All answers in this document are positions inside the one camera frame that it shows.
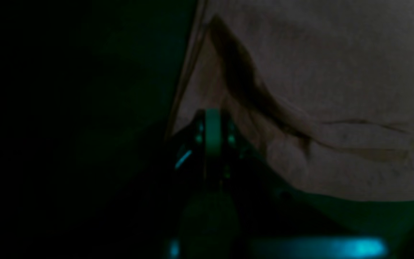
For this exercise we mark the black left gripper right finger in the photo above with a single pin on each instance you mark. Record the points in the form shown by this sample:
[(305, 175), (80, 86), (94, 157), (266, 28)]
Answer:
[(275, 221)]

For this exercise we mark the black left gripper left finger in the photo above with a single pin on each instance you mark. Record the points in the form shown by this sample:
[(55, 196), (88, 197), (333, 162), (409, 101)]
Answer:
[(178, 178)]

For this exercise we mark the red long-sleeve T-shirt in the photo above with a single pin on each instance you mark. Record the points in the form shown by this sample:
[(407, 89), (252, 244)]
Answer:
[(324, 89)]

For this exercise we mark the black table cloth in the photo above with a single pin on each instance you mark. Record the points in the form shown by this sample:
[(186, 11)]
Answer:
[(86, 92)]

